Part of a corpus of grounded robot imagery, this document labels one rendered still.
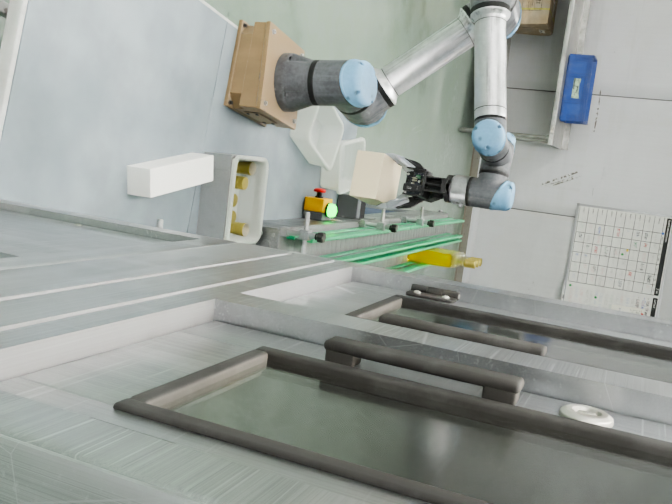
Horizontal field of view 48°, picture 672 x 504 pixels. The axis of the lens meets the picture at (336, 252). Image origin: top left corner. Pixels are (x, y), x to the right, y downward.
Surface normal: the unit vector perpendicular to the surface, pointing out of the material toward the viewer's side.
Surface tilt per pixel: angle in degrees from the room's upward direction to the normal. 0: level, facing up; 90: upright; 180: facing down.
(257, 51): 90
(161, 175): 0
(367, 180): 90
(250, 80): 90
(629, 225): 90
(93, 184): 0
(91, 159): 0
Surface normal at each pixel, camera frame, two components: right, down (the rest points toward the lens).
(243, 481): 0.12, -0.98
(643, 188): -0.39, 0.07
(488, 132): -0.33, -0.15
